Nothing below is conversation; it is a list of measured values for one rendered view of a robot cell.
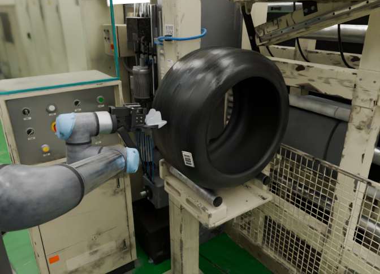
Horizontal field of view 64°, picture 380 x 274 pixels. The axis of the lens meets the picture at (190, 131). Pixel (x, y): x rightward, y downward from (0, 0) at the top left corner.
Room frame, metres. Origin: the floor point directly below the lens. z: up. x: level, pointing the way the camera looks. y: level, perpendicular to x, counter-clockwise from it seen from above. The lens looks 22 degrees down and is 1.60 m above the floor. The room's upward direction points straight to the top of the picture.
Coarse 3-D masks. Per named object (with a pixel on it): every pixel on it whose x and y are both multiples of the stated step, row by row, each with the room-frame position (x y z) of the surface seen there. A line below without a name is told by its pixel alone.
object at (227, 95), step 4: (228, 92) 1.68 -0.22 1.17; (228, 96) 1.66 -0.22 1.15; (232, 96) 1.65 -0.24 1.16; (228, 100) 1.66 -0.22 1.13; (232, 100) 1.62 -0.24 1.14; (224, 104) 1.67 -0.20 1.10; (228, 104) 1.66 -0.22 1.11; (232, 104) 1.64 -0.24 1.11; (224, 108) 1.67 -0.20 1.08; (228, 108) 1.66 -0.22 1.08; (224, 112) 1.67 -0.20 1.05; (228, 112) 1.65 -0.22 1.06; (224, 116) 1.67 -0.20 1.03; (228, 116) 1.66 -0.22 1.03; (224, 120) 1.67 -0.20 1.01; (228, 120) 1.66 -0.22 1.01; (224, 124) 1.67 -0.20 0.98
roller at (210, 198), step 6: (174, 168) 1.25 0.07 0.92; (174, 174) 1.24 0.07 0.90; (180, 174) 1.21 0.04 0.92; (186, 180) 1.16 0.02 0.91; (192, 186) 1.12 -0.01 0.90; (198, 186) 1.10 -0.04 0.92; (198, 192) 1.08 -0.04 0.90; (204, 192) 1.06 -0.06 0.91; (210, 192) 1.05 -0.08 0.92; (204, 198) 1.06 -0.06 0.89; (210, 198) 1.02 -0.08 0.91; (216, 198) 1.01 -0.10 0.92; (216, 204) 1.00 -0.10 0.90
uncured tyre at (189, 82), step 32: (192, 64) 1.12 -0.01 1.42; (224, 64) 1.06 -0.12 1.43; (256, 64) 1.11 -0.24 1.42; (160, 96) 1.12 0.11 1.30; (192, 96) 1.00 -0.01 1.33; (256, 96) 1.42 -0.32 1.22; (288, 96) 1.23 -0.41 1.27; (160, 128) 1.07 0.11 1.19; (192, 128) 0.96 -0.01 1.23; (224, 128) 1.43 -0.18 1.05; (256, 128) 1.38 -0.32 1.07; (224, 160) 1.32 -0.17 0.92; (256, 160) 1.25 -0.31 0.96
